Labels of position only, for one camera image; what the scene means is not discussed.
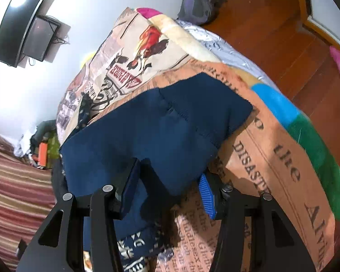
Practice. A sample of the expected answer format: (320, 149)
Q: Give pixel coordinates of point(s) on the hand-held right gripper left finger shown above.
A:
(129, 188)

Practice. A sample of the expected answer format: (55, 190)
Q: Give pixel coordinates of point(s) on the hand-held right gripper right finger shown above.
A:
(207, 197)

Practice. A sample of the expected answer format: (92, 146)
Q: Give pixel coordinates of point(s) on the navy garment with patterned hem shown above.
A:
(158, 124)

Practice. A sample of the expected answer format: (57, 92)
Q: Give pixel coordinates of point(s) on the white clothes pile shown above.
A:
(22, 147)

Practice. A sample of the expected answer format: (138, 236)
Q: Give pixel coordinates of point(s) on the printed blanket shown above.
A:
(257, 153)

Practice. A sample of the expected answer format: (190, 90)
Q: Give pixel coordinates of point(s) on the green box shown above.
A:
(53, 150)

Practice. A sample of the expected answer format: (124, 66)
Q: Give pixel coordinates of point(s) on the black garment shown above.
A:
(84, 110)

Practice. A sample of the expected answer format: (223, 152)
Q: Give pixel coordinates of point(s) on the orange box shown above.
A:
(42, 154)

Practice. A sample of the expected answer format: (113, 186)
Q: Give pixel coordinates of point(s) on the dark grey cloth pile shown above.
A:
(44, 131)

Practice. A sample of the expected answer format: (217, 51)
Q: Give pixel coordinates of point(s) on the striped curtain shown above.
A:
(14, 198)

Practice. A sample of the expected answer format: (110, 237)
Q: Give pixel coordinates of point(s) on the multicolour fleece blanket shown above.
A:
(314, 147)

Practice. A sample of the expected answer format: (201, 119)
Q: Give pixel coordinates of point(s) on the yellow pillow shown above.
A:
(87, 58)

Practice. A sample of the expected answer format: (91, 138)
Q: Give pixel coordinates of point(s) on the white quilt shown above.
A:
(229, 53)

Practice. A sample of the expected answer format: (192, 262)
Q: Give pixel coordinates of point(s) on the grey backpack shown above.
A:
(198, 2)

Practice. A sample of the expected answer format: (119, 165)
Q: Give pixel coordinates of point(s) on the small wall monitor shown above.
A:
(39, 38)

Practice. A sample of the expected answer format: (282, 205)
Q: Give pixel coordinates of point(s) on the large wall television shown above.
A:
(14, 28)

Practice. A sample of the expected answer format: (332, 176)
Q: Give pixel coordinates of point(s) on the wooden door frame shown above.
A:
(308, 19)

